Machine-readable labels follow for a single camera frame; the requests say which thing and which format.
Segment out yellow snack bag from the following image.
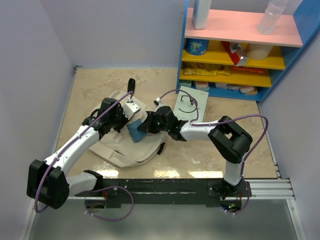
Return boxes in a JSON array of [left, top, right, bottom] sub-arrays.
[[183, 62, 231, 76]]

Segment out blue tin can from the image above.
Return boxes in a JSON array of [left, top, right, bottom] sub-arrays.
[[185, 38, 209, 56]]

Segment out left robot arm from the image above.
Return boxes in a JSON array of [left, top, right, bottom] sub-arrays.
[[26, 97, 140, 209]]

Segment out clear plastic bottle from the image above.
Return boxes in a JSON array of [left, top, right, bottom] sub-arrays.
[[257, 0, 290, 35]]

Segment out blue wallet notebook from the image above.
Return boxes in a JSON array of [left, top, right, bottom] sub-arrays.
[[127, 118, 147, 143]]

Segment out white bottle on shelf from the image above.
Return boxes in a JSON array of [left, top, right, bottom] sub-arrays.
[[192, 0, 212, 30]]

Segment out white book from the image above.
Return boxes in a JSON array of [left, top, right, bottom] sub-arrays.
[[173, 86, 209, 123]]

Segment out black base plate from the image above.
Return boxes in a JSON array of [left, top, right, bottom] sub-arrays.
[[74, 177, 252, 209]]

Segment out red snack packet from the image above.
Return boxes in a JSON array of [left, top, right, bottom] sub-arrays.
[[221, 41, 249, 66]]

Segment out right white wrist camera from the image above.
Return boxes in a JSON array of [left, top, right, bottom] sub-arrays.
[[153, 97, 165, 109]]

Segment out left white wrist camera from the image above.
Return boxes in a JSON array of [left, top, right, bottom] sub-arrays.
[[122, 101, 141, 120]]

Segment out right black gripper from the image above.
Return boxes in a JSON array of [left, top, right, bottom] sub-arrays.
[[138, 111, 170, 135]]

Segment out pastel sponges row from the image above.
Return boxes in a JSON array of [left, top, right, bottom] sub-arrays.
[[179, 80, 258, 95]]

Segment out beige student backpack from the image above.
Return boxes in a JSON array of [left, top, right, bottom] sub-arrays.
[[88, 77, 166, 169]]

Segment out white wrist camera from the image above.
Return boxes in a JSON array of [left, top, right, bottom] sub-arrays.
[[153, 97, 165, 109], [122, 101, 141, 120]]

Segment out blue shelf unit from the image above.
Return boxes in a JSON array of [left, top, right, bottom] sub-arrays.
[[176, 0, 320, 102]]

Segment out orange red packet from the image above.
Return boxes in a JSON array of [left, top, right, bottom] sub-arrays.
[[229, 65, 265, 74]]

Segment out white bowl cup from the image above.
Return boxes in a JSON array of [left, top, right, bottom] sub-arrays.
[[245, 43, 274, 61]]

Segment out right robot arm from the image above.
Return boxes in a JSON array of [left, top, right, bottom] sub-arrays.
[[137, 106, 253, 197]]

